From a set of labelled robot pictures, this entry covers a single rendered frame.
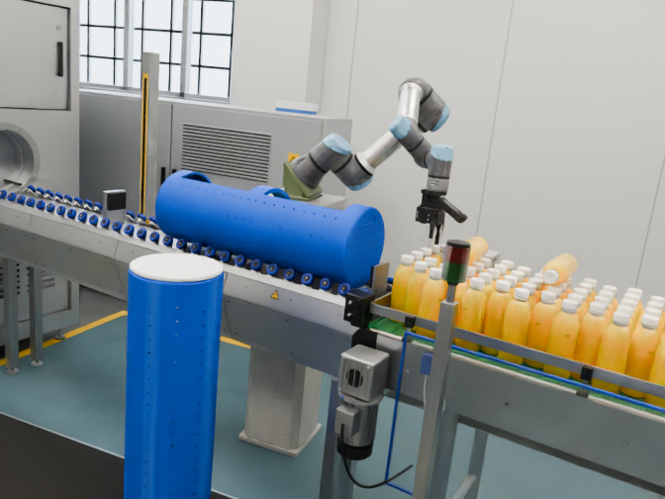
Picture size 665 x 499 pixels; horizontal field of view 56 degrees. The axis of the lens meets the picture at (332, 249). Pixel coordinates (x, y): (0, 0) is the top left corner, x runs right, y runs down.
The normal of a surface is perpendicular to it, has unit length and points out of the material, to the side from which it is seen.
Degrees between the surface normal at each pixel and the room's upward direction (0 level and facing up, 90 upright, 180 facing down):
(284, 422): 90
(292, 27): 90
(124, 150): 90
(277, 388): 90
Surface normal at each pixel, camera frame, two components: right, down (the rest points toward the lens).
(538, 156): -0.38, 0.18
